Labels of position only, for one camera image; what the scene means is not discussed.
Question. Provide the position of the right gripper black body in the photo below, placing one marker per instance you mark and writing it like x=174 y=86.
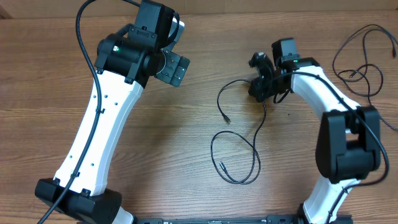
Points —
x=268 y=87

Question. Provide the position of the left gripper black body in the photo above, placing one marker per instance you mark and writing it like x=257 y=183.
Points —
x=173 y=72

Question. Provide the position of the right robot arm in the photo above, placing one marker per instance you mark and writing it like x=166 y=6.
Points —
x=348 y=145

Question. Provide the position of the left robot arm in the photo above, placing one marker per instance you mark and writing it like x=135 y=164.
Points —
x=125 y=61

